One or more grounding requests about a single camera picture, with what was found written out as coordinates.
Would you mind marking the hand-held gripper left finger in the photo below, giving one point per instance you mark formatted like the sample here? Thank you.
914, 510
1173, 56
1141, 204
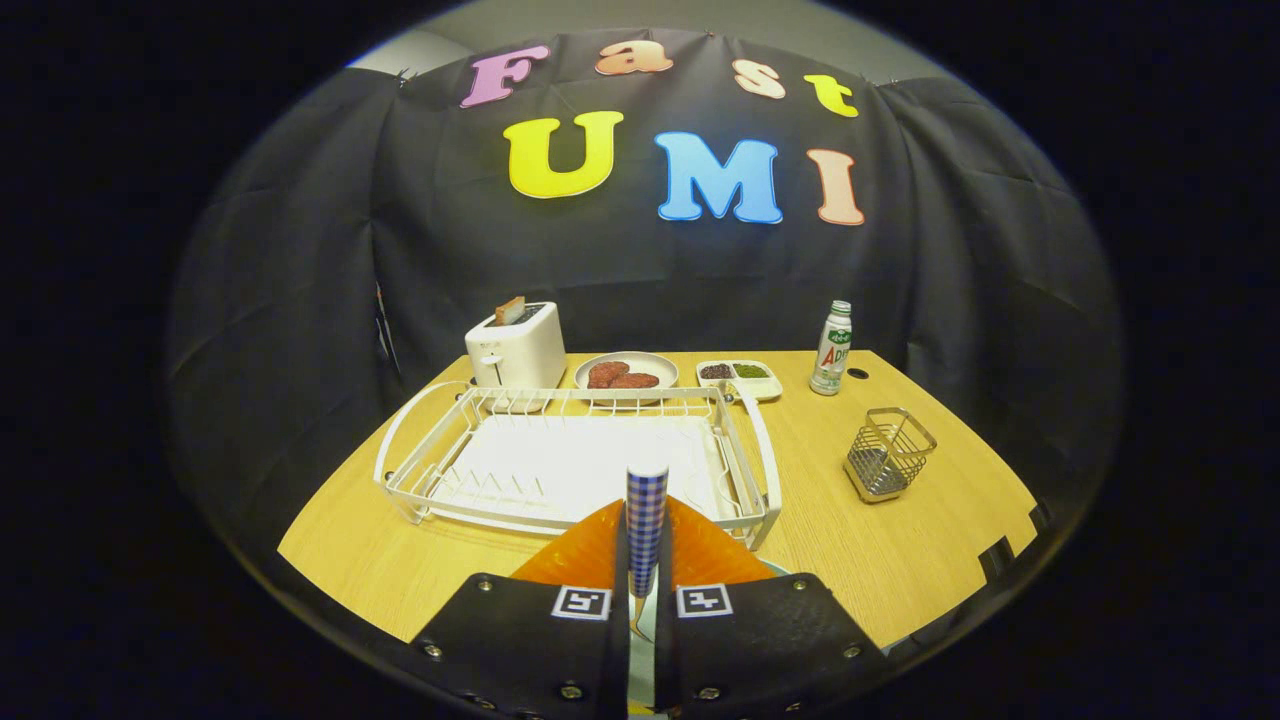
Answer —
520, 650

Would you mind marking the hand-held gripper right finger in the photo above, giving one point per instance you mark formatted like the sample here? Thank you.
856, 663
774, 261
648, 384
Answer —
770, 650

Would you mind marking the pale green plate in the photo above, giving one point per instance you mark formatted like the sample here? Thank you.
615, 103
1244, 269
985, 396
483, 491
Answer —
643, 670

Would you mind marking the round beige dish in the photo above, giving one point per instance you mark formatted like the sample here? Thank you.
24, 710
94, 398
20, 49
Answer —
660, 365

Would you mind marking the white divided snack tray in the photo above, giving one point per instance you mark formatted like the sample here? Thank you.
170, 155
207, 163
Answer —
765, 388

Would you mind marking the red meat patty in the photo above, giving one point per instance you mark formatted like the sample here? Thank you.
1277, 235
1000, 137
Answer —
640, 381
603, 373

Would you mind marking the white toaster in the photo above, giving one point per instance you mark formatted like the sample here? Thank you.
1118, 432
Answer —
525, 355

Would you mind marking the white drink bottle green cap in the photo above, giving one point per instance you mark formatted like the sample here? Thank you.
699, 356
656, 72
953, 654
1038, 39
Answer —
832, 355

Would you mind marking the toast slice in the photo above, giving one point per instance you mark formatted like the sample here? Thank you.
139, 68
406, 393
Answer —
509, 311

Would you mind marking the black backdrop cloth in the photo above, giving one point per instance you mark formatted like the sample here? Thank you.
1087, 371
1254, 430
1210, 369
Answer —
650, 270

